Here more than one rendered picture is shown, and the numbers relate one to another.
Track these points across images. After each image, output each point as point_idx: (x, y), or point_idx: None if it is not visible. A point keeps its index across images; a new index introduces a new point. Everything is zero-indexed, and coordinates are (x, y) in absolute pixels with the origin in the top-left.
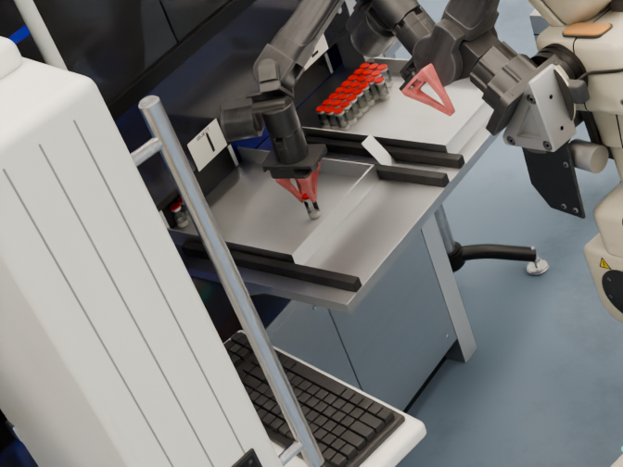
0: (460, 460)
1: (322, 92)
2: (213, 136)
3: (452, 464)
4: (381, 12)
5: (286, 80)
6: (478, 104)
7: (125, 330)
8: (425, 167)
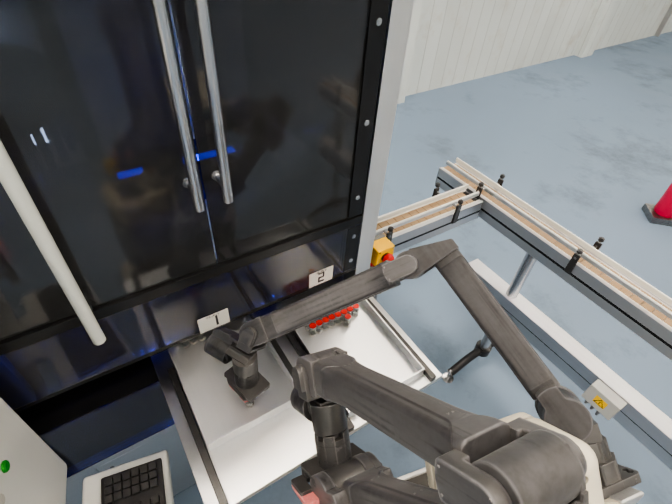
0: (300, 471)
1: (320, 289)
2: (221, 317)
3: (295, 471)
4: (312, 416)
5: (260, 344)
6: (390, 376)
7: None
8: None
